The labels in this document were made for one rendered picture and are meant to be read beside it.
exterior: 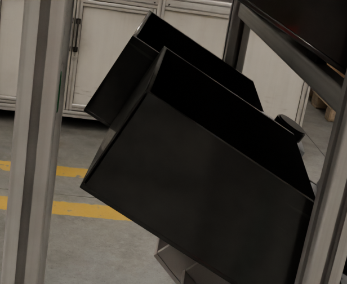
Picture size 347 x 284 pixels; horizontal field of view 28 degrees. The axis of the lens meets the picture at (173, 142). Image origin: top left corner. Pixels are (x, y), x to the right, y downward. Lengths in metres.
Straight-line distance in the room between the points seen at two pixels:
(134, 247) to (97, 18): 1.64
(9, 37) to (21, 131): 3.96
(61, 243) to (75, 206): 0.38
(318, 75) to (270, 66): 4.03
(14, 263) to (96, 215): 2.97
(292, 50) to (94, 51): 3.83
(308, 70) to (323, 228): 0.11
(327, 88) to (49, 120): 0.17
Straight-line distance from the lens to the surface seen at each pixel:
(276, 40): 0.54
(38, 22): 0.35
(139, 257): 3.05
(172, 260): 0.62
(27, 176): 0.38
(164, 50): 0.52
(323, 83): 0.43
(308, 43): 0.40
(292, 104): 4.58
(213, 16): 4.31
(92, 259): 2.99
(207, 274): 0.60
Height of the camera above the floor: 1.48
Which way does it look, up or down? 19 degrees down
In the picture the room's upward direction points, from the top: 9 degrees clockwise
